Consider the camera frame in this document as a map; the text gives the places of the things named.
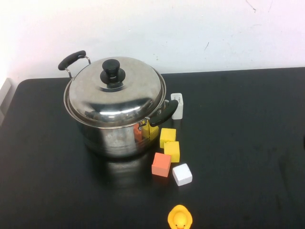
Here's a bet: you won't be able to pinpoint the orange foam cube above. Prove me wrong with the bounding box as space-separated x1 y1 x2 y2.
151 152 172 177

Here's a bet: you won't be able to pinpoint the white foam cube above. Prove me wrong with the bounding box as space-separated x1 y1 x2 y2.
172 163 193 187

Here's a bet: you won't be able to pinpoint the grey wall trunking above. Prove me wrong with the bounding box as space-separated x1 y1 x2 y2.
0 77 12 126

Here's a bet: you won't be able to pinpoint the yellow foam cube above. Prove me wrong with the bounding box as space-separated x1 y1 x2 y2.
159 128 177 149
163 141 180 163

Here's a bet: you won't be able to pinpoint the yellow rubber duck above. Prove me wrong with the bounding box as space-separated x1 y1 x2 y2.
167 204 193 229

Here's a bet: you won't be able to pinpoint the white charger block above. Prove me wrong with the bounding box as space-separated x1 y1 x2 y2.
170 93 184 120

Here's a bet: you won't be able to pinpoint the stainless steel pot black handles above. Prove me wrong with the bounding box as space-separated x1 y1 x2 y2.
58 50 179 158

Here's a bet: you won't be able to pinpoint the steel lid with black knob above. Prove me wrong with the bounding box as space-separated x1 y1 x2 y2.
65 56 167 129

